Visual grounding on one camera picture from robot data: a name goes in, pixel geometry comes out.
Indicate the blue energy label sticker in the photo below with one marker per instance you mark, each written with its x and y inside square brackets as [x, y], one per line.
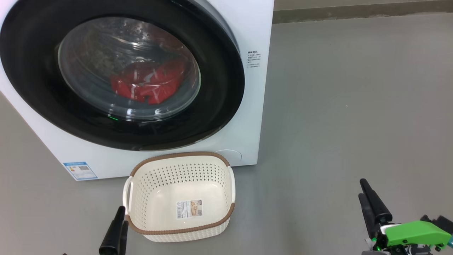
[80, 171]

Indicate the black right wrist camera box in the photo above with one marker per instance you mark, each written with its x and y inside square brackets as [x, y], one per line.
[444, 223]

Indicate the round white filter cover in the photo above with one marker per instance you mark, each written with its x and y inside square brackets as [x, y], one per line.
[234, 156]

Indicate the printed product label sticker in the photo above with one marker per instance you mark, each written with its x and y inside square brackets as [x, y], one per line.
[189, 209]

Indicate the white front-load washing machine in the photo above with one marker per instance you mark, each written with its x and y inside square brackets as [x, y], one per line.
[249, 113]

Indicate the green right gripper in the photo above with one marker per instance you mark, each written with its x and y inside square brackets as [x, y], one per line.
[414, 233]

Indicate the cream perforated basket brown rim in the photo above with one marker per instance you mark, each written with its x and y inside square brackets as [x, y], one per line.
[159, 177]

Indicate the small printed text label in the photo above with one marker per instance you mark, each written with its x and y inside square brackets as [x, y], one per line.
[254, 59]

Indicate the red and white garment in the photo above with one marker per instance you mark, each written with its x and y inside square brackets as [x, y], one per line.
[148, 88]

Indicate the black round glass washer door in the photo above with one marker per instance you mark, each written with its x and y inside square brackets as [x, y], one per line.
[219, 88]

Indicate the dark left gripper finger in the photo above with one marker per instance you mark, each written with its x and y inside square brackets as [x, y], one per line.
[123, 241]
[113, 233]

